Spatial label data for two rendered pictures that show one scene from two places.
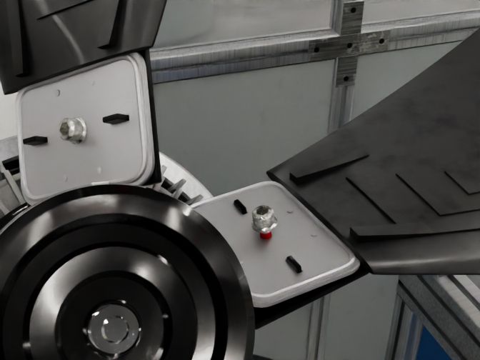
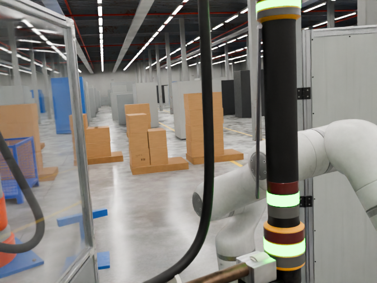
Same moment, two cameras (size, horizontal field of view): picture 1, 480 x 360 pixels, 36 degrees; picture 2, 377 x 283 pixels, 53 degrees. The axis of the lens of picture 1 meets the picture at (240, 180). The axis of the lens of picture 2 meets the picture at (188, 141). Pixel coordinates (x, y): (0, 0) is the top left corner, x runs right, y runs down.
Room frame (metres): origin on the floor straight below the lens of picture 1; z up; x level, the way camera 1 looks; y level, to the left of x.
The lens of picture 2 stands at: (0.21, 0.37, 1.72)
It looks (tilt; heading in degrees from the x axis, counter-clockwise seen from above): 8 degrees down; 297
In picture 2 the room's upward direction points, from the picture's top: 3 degrees counter-clockwise
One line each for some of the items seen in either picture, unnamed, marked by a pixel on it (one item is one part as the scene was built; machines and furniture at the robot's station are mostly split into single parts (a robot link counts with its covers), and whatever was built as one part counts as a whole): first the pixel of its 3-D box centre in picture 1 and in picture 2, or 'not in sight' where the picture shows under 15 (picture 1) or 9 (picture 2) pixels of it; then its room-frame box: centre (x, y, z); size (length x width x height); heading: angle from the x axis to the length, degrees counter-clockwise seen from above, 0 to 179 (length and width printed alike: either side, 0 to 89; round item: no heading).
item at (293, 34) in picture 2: not in sight; (281, 125); (0.30, -0.02, 1.67); 0.03 x 0.03 x 0.21
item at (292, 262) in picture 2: not in sight; (284, 253); (0.30, -0.02, 1.53); 0.04 x 0.04 x 0.01
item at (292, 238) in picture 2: not in sight; (283, 231); (0.30, -0.02, 1.56); 0.04 x 0.04 x 0.01
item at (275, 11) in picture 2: not in sight; (278, 14); (0.30, -0.02, 1.79); 0.04 x 0.04 x 0.01
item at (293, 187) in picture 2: not in sight; (282, 184); (0.30, -0.02, 1.61); 0.03 x 0.03 x 0.01
